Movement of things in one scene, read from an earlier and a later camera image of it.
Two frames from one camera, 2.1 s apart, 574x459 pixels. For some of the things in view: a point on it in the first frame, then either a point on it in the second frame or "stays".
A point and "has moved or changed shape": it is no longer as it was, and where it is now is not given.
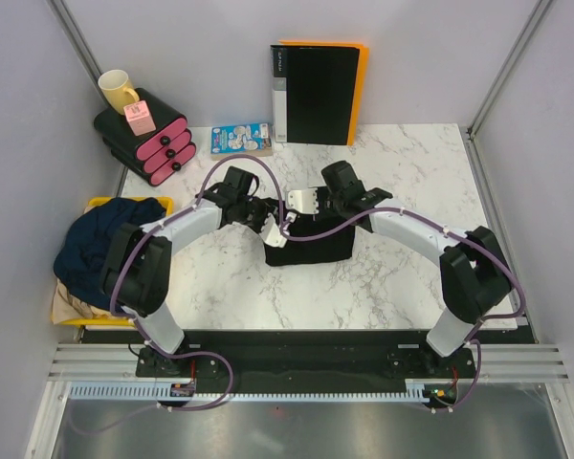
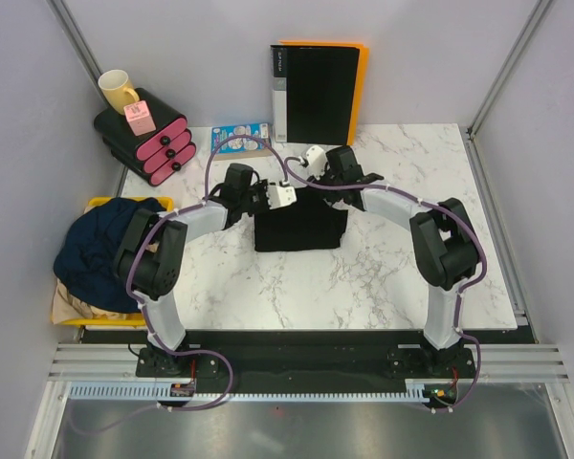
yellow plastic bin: [167, 202] stays
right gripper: [320, 192] → [330, 198]
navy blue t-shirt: [83, 246] stays
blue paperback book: [241, 138] stays
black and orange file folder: [318, 89] stays
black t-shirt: [333, 247] has moved or changed shape
